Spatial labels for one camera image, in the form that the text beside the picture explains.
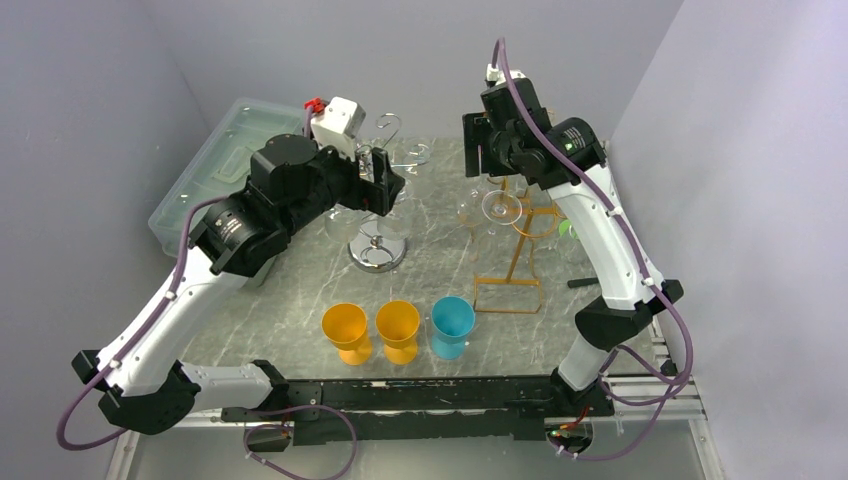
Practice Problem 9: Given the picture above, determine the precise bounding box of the gold wire glass rack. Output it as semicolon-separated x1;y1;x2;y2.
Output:
469;177;566;315

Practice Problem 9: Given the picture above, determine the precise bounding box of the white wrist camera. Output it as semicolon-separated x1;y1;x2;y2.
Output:
303;96;366;160
485;64;525;88

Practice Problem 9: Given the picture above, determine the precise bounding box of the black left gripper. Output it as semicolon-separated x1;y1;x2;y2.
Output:
281;125;404;237

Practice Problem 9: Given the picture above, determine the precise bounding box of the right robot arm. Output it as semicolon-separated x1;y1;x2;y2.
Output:
462;78;684;415

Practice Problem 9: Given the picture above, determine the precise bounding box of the blue plastic wine glass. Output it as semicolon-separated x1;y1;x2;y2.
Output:
431;296;476;360

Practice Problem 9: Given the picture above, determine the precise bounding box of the chrome wire glass rack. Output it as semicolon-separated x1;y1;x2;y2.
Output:
331;112;435;274

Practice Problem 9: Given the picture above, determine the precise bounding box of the orange plastic wine glass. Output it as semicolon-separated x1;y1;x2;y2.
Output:
376;300;421;365
321;303;372;366

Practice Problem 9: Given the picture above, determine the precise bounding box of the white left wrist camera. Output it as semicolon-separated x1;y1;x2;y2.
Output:
303;96;366;160

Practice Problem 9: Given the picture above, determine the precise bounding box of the green plastic wine glass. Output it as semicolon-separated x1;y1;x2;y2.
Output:
558;219;578;239

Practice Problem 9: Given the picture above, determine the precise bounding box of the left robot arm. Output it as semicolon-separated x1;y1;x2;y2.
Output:
72;134;404;435

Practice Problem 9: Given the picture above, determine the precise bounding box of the clear wine glass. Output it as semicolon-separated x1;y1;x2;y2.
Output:
557;235;590;265
456;186;489;228
481;190;523;235

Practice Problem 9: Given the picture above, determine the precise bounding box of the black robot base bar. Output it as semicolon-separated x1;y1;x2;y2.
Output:
221;375;614;446

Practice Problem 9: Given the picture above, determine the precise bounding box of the translucent green storage box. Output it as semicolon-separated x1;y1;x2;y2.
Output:
148;98;304;257

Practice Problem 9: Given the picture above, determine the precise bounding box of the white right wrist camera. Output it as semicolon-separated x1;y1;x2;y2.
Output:
485;64;525;88

